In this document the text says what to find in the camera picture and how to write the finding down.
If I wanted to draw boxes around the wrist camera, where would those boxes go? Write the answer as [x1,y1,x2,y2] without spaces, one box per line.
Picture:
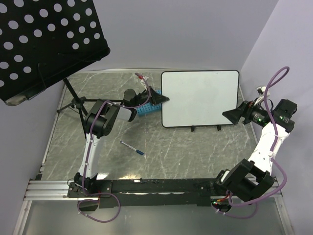
[135,72,148,91]
[254,86,270,105]

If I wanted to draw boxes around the white marker pen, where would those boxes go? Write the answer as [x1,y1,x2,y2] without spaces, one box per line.
[120,141,137,151]

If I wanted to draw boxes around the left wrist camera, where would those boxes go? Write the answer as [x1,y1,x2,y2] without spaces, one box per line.
[135,72,148,91]

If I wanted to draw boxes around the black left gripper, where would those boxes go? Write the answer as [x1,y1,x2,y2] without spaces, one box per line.
[133,86,170,108]

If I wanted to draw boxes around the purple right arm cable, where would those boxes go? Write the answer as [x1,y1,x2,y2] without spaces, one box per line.
[215,66,291,218]

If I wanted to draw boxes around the black tripod stand legs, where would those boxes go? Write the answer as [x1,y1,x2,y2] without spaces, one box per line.
[56,77,125,123]

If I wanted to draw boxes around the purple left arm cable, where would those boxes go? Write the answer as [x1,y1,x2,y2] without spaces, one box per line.
[77,72,151,224]

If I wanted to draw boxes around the blue studded building plate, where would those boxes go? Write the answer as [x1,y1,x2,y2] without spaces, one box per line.
[136,102,162,116]

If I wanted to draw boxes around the aluminium extrusion frame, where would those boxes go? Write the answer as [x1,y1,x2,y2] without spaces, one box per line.
[12,85,68,235]

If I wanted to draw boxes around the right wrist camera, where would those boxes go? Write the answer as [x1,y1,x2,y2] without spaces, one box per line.
[254,86,270,105]

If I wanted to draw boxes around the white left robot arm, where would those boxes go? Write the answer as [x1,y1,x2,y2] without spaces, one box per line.
[74,87,170,197]

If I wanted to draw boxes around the white whiteboard black frame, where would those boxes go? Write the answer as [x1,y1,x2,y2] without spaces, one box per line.
[161,70,239,128]

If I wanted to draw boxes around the black perforated music stand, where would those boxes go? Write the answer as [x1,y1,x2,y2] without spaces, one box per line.
[0,0,111,106]

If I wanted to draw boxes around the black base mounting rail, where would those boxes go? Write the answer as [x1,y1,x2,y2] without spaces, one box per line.
[67,178,226,209]

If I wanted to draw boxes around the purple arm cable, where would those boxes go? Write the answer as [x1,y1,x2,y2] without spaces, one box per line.
[215,66,291,218]
[77,72,151,224]

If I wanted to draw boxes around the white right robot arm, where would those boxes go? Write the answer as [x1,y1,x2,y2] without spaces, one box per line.
[213,99,297,202]

